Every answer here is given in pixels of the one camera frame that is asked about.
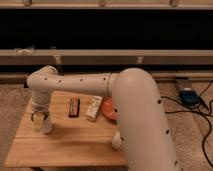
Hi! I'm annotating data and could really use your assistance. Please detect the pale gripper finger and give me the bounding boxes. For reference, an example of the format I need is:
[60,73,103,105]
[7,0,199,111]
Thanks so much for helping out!
[33,113,45,132]

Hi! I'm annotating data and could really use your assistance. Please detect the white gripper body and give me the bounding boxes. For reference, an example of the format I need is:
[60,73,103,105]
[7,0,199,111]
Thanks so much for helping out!
[31,93,50,113]

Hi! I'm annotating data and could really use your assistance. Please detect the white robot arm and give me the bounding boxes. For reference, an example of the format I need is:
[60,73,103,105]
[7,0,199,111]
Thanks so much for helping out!
[27,66,180,171]

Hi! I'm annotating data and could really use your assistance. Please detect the white ceramic cup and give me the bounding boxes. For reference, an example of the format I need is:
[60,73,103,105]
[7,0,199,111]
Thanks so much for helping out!
[31,112,53,134]

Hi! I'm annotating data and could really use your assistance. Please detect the dark red chocolate bar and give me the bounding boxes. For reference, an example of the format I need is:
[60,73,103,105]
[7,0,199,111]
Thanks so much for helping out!
[68,98,80,118]

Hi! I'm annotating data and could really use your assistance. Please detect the wooden table board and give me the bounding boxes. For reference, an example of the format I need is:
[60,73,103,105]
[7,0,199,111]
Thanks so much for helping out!
[5,92,126,167]

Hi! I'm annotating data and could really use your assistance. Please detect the white yellow box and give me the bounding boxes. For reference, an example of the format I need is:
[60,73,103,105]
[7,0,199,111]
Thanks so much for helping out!
[86,96,102,122]

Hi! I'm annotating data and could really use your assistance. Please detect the orange bowl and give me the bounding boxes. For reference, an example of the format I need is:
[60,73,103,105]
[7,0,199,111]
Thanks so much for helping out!
[100,97,117,121]

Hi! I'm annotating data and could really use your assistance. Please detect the blue power adapter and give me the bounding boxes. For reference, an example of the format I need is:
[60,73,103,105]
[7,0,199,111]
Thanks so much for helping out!
[179,89,200,106]

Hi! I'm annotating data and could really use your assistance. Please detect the grey wall rail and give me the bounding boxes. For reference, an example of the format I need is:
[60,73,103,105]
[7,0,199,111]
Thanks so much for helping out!
[0,49,213,66]

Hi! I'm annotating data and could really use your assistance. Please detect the black cable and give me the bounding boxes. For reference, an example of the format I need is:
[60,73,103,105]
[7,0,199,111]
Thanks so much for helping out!
[161,79,213,168]

